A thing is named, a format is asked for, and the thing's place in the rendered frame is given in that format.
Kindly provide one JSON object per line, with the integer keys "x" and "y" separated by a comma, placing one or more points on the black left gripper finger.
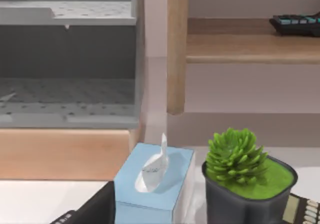
{"x": 100, "y": 206}

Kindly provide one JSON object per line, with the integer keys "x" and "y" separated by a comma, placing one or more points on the light blue tissue box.
{"x": 130, "y": 184}

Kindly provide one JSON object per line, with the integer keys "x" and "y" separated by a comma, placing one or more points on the pale wooden drawer front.
{"x": 62, "y": 154}

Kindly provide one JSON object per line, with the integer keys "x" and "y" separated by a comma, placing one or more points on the white tissue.
{"x": 156, "y": 167}

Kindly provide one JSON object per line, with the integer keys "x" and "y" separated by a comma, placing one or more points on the green plant in dark pot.
{"x": 247, "y": 184}

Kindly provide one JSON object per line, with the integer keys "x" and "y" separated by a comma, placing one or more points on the grey pierced drawer inside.
{"x": 67, "y": 59}

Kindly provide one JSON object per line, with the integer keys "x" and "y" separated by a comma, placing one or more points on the dark calculator with pale keys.
{"x": 303, "y": 210}

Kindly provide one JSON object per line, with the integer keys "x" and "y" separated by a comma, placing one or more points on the open wooden shelf unit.
{"x": 250, "y": 47}

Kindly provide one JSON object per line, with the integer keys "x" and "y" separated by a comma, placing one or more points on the black keyboard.
{"x": 297, "y": 24}

